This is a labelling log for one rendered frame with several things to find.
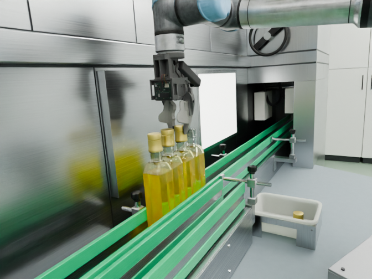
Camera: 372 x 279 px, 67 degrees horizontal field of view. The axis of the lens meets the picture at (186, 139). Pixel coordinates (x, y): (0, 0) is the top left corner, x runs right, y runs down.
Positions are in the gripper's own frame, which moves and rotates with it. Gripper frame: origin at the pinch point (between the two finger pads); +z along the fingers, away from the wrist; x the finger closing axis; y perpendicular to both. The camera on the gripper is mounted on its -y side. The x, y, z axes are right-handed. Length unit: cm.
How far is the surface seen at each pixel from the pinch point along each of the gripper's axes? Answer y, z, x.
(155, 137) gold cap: 12.6, -0.3, 1.5
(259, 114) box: -113, 11, -15
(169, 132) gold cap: 6.6, -0.3, 1.2
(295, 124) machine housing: -101, 15, 10
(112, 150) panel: 14.3, 3.9, -12.3
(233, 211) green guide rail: -5.1, 24.3, 13.0
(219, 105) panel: -54, -1, -14
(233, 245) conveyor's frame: 0.1, 31.5, 15.3
